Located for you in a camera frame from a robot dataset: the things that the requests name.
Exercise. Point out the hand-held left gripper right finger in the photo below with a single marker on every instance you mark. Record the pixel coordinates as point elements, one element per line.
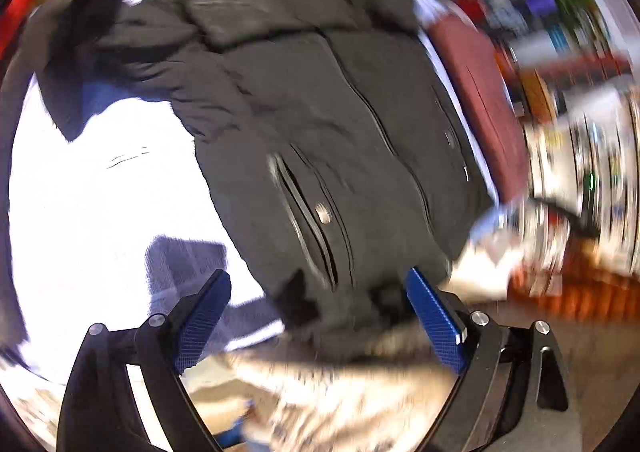
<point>436,323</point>

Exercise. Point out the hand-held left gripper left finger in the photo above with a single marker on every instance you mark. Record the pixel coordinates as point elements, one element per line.
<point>204,319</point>

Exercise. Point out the dark grey padded jacket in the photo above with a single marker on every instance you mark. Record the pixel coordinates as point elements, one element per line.
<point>310,121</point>

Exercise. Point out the beige fuzzy cloth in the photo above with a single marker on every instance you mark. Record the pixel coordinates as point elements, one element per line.
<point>340,397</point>

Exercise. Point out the orange ribbed cloth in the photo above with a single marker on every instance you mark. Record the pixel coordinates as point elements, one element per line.
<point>585,282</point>

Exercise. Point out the white sheet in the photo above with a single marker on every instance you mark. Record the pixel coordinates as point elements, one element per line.
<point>100,192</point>

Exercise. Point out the maroon cushion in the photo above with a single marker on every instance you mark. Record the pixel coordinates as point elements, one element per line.
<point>480,101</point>

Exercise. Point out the cluttered shelf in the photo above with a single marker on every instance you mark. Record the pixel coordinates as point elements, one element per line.
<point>575,81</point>

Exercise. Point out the red cloth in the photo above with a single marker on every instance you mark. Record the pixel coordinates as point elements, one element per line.
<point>22,11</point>

